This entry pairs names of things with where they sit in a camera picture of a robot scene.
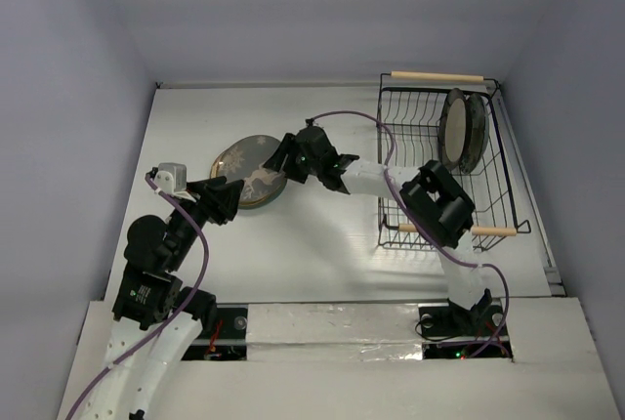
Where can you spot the beige bird pattern plate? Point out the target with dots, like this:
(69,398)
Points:
(263,197)

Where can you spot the foil covered base bar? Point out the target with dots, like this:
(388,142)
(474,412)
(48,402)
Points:
(333,332)

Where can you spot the blue floral pattern plate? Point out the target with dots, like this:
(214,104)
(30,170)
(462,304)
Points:
(477,133)

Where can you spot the dark rim cream plate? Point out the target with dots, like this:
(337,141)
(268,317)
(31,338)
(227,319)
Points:
(453,129)

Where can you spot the black wire dish rack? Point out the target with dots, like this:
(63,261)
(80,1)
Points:
(413,118)

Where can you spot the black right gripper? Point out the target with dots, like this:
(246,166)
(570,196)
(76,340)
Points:
(292,157)

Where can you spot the dark reindeer snowflake plate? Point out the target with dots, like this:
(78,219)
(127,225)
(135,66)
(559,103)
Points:
(251,168)

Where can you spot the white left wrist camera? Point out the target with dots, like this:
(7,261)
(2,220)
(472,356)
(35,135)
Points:
(171,178)

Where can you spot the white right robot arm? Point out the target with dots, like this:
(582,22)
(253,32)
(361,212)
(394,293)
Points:
(429,196)

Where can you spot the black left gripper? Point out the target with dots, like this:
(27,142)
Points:
(224,196)

